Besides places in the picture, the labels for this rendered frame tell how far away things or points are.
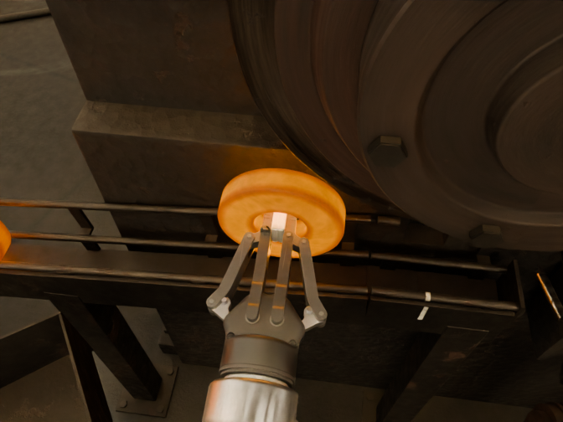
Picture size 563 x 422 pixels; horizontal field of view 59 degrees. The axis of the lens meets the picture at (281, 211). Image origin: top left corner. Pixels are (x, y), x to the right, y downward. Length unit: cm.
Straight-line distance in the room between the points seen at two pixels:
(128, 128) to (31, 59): 179
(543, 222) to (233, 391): 29
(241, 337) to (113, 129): 32
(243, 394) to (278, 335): 8
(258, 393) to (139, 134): 35
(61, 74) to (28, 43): 29
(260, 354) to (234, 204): 18
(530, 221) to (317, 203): 23
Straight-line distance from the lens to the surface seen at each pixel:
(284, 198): 54
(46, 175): 191
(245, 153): 62
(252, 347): 48
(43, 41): 252
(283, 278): 53
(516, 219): 41
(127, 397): 141
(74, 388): 79
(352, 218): 68
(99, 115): 69
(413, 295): 69
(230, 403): 46
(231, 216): 59
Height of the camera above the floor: 131
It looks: 54 degrees down
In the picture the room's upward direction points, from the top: straight up
